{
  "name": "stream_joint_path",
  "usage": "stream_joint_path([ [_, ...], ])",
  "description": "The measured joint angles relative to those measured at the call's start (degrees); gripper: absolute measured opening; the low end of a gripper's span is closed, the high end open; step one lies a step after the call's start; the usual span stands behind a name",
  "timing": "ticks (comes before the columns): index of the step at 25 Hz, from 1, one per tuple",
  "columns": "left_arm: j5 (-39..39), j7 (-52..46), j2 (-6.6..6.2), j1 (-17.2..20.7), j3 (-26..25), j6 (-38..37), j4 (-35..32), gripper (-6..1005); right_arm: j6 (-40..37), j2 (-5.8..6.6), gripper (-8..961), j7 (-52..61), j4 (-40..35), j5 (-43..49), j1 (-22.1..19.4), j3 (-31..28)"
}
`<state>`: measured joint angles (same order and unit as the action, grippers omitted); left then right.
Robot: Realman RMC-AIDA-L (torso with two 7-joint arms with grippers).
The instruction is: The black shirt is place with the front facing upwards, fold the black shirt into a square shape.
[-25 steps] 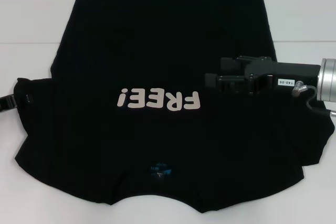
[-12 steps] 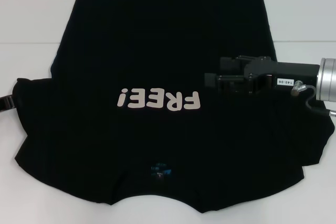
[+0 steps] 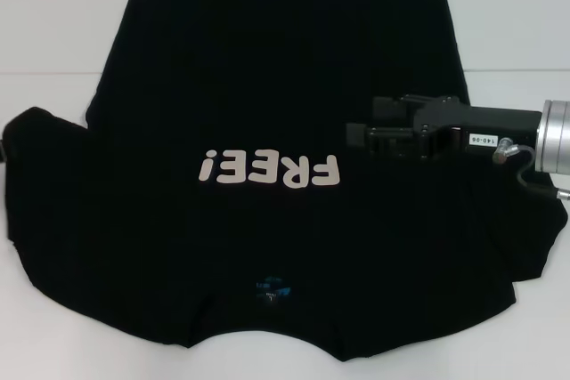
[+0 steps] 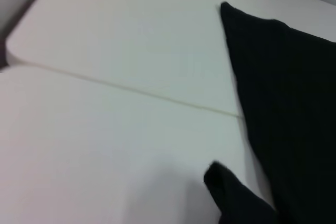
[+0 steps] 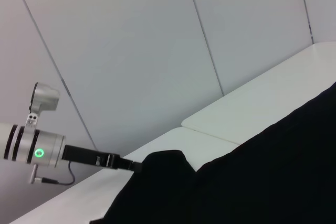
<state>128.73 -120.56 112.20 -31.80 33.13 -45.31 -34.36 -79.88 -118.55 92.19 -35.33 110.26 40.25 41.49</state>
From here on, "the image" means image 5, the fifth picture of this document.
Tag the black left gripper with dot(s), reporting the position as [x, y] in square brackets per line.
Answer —
[84, 155]

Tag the black T-shirt with white print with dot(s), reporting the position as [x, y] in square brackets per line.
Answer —
[236, 176]

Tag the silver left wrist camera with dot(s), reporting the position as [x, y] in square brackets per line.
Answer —
[46, 98]

